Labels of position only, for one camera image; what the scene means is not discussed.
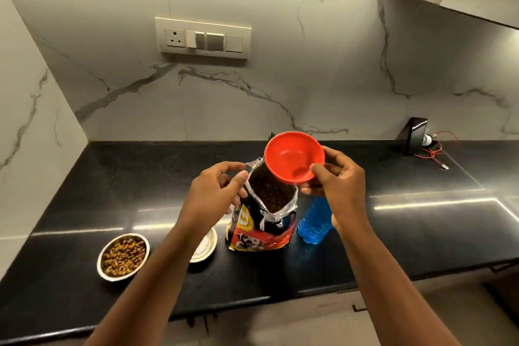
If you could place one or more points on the person's right thumb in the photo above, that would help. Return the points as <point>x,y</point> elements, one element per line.
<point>322,176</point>

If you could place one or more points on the empty steel bowl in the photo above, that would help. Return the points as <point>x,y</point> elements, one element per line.
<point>206,246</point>

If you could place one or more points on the person's left forearm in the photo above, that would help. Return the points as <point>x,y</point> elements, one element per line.
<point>150,289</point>

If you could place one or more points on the person's left hand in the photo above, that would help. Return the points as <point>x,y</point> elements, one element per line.
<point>206,195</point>

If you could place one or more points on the brown kibble in bag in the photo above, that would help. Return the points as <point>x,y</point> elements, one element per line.
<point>269,191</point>

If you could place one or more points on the pet food bag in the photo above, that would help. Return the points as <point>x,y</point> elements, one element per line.
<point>259,232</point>

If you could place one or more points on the blue plastic bottle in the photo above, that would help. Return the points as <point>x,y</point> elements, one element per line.
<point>313,222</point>

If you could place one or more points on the brown kibble in steel bowl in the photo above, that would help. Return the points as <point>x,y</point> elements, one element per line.
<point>123,256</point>

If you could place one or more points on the white wall switch panel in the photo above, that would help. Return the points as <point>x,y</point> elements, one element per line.
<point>202,38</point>

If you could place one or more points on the person's right forearm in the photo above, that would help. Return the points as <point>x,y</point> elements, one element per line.
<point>385,289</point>

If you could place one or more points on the steel bowl holding kibble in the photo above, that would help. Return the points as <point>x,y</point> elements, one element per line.
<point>106,274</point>

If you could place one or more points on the person's left thumb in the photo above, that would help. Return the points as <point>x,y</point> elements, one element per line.
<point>238,182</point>

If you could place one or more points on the white plug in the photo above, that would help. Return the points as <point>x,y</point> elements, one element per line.
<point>427,139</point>

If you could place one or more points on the person's right hand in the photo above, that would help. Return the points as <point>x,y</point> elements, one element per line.
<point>346,191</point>

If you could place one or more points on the black box device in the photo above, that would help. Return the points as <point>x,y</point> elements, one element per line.
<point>414,135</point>

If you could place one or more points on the red plastic bowl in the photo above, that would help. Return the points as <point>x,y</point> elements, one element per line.
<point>290,155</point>

